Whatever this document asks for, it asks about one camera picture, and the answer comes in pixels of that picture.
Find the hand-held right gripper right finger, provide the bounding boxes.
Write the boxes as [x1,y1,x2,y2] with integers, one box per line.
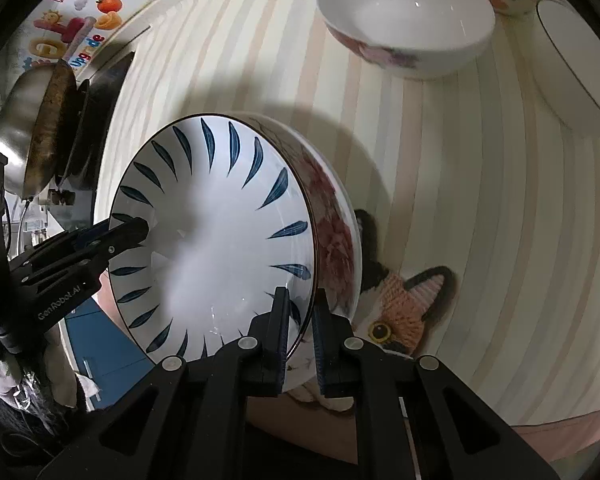
[312,287,561,480]

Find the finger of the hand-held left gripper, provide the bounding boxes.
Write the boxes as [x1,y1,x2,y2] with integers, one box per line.
[30,220,113,257]
[10,216,150,293]

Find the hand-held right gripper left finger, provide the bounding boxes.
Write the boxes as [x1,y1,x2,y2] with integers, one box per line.
[37,286,293,480]

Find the blue leaf pattern plate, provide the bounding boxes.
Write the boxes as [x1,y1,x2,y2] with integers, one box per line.
[94,111,315,396]

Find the white pink floral bowl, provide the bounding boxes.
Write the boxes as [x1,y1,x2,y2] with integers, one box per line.
[316,0,497,82]

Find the white dark-rimmed plate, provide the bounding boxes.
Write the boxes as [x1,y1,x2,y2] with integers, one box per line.
[534,0,600,135]

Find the clear plastic container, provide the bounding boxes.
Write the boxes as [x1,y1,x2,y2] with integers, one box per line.
[16,195,51,235]

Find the black cooktop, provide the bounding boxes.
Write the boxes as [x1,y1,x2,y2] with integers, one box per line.
[55,52,137,195]

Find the steel wok lid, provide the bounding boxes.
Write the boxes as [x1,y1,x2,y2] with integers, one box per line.
[0,67,56,197]

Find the striped cat mat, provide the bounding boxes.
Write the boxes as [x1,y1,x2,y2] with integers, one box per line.
[94,0,600,467]

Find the colourful wall sticker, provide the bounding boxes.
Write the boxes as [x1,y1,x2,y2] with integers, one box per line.
[22,0,127,68]

